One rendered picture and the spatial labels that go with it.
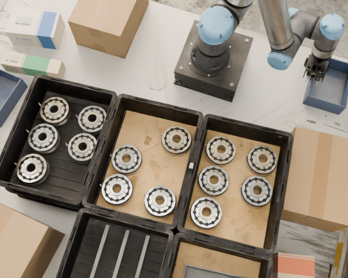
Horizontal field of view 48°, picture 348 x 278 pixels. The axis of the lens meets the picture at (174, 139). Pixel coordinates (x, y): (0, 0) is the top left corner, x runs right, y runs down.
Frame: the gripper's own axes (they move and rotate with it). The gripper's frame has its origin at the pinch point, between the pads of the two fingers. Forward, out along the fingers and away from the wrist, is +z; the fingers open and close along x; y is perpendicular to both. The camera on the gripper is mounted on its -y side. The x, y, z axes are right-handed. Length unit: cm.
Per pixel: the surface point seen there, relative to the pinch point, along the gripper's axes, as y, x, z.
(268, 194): 55, -3, -11
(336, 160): 35.4, 15.2, -8.7
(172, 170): 58, -35, -13
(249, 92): 13.1, -21.3, 2.4
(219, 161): 50, -21, -14
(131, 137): 52, -53, -15
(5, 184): 84, -79, -29
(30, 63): 36, -105, -15
